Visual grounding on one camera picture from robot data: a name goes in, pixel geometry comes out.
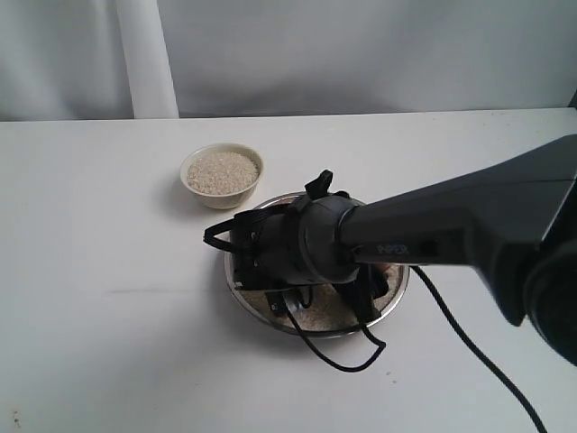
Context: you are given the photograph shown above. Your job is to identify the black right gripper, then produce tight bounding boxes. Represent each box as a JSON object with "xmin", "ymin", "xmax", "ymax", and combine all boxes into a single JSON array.
[{"xmin": 230, "ymin": 198, "xmax": 381, "ymax": 324}]

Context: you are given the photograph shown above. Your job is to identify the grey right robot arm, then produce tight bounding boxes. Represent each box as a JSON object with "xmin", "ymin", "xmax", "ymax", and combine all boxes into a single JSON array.
[{"xmin": 231, "ymin": 135, "xmax": 576, "ymax": 362}]

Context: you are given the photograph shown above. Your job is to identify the rice in metal tray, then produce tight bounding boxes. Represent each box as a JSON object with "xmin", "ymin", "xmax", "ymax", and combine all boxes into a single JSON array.
[{"xmin": 236, "ymin": 263, "xmax": 405, "ymax": 333}]

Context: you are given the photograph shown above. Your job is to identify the cream ceramic bowl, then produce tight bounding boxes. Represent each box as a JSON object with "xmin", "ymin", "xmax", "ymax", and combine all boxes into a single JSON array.
[{"xmin": 179, "ymin": 143, "xmax": 264, "ymax": 210}]

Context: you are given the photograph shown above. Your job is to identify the rice in cream bowl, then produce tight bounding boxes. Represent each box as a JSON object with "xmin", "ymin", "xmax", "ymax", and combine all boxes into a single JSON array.
[{"xmin": 187, "ymin": 152, "xmax": 260, "ymax": 196}]

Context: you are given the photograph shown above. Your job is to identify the round metal tray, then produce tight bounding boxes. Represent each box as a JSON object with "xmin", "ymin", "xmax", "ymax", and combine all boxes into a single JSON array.
[{"xmin": 224, "ymin": 190, "xmax": 411, "ymax": 339}]

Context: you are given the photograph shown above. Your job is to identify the white backdrop cloth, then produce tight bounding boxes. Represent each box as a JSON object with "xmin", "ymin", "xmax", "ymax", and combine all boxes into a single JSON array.
[{"xmin": 1, "ymin": 1, "xmax": 576, "ymax": 121}]

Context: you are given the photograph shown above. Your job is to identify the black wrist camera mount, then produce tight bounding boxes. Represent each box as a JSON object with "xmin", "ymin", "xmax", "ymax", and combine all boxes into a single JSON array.
[{"xmin": 265, "ymin": 286, "xmax": 314, "ymax": 318}]

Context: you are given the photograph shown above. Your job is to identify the black camera cable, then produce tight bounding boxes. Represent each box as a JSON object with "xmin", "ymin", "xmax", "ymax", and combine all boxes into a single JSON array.
[{"xmin": 202, "ymin": 169, "xmax": 549, "ymax": 433}]

